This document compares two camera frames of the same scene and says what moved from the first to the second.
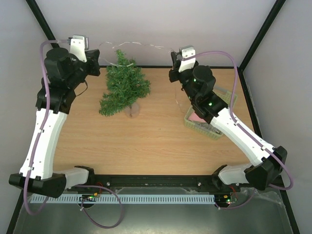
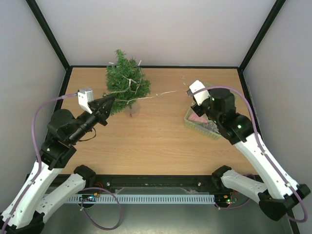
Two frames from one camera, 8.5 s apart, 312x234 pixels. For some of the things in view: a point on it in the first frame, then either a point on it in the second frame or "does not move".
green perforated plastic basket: [225, 96] does not move
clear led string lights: [130, 64] -> [129, 80]
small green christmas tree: [126, 86] does not move
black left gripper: [93, 56] -> [101, 112]
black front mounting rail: [155, 181] does not move
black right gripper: [174, 70] -> [198, 110]
